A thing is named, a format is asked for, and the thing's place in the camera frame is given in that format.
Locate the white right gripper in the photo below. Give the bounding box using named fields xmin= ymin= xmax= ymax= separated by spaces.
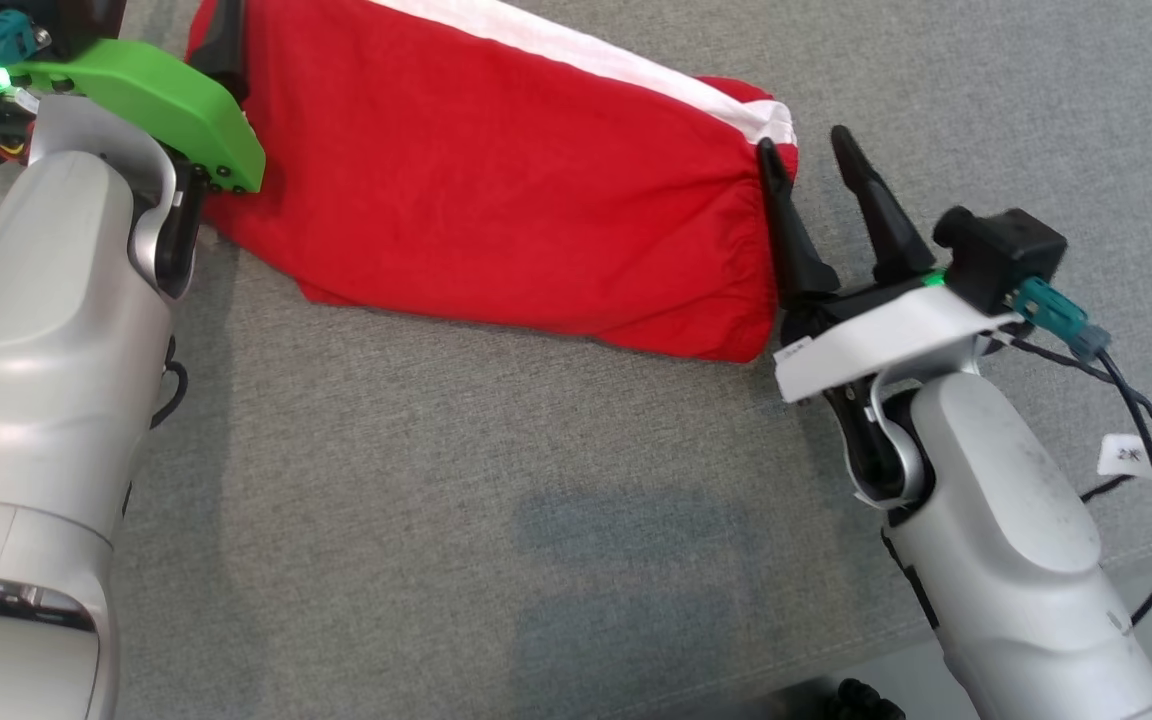
xmin=756 ymin=125 xmax=1022 ymax=403

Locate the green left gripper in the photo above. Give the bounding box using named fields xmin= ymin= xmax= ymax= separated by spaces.
xmin=6 ymin=0 xmax=267 ymax=194

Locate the red shorts white stripe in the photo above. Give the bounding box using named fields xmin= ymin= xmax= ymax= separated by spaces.
xmin=186 ymin=0 xmax=799 ymax=363

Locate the black ribbed object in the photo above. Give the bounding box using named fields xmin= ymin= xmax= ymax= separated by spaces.
xmin=821 ymin=678 xmax=907 ymax=720

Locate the white cable label tag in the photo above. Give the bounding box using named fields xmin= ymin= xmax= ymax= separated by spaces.
xmin=1098 ymin=433 xmax=1152 ymax=503

